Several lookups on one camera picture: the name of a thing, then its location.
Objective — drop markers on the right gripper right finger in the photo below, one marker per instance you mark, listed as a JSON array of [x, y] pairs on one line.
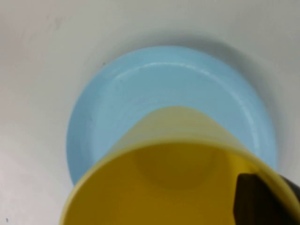
[[294, 188]]

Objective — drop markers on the light blue round plate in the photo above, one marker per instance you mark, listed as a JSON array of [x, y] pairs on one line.
[[164, 89]]

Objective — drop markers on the yellow plastic cup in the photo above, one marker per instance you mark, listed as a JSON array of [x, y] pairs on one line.
[[140, 187]]

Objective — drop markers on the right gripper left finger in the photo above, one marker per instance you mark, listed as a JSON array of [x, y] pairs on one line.
[[257, 204]]

